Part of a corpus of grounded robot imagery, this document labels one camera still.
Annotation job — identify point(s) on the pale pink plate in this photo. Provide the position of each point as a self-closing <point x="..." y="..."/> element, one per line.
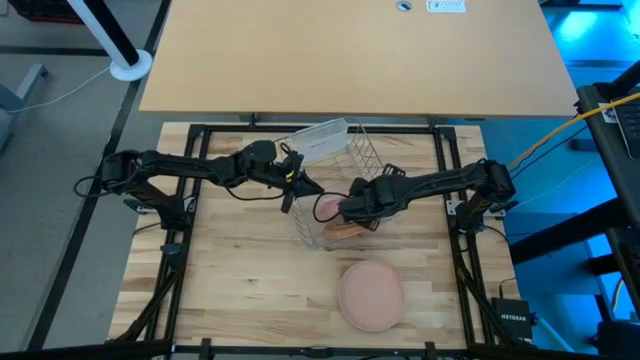
<point x="371" y="296"/>

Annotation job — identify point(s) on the grey furniture base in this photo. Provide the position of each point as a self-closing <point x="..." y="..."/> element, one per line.
<point x="30" y="80"/>

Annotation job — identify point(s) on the black equipment cart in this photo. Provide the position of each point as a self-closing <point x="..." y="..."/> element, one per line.
<point x="607" y="165"/>

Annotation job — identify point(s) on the black aluminium table frame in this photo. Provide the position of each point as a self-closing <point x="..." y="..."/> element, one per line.
<point x="215" y="129"/>

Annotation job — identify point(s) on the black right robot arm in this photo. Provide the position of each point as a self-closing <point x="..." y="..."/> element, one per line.
<point x="450" y="180"/>

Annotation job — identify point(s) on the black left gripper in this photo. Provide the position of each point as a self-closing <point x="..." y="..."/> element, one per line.
<point x="290" y="175"/>

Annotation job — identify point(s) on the large tan wooden desk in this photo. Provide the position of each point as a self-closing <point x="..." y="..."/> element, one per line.
<point x="350" y="60"/>

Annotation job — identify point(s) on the black laptop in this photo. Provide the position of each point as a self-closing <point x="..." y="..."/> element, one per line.
<point x="630" y="125"/>

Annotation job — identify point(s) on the white fan stand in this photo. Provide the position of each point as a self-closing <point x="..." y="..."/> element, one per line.
<point x="127" y="65"/>

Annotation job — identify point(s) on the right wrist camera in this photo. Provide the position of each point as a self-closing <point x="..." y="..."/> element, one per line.
<point x="393" y="170"/>

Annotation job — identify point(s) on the black crossbeam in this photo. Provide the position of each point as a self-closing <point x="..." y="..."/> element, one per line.
<point x="75" y="350"/>

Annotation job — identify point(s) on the white power strip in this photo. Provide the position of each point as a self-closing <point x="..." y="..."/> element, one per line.
<point x="445" y="6"/>

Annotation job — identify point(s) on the white cart label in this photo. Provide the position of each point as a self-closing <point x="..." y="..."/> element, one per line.
<point x="607" y="112"/>

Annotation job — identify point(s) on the clear plastic cutlery container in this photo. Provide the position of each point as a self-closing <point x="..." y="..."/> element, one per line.
<point x="320" y="137"/>

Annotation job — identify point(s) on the black Netgear network switch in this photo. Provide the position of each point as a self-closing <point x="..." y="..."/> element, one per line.
<point x="512" y="317"/>

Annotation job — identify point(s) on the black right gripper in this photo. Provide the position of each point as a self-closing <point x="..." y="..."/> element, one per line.
<point x="370" y="197"/>

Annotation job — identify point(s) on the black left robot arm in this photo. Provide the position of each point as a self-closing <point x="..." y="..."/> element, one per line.
<point x="200" y="165"/>

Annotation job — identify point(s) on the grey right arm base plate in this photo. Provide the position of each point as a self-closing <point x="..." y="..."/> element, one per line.
<point x="452" y="207"/>

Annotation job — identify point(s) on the black crate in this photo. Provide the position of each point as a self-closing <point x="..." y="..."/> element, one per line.
<point x="45" y="10"/>

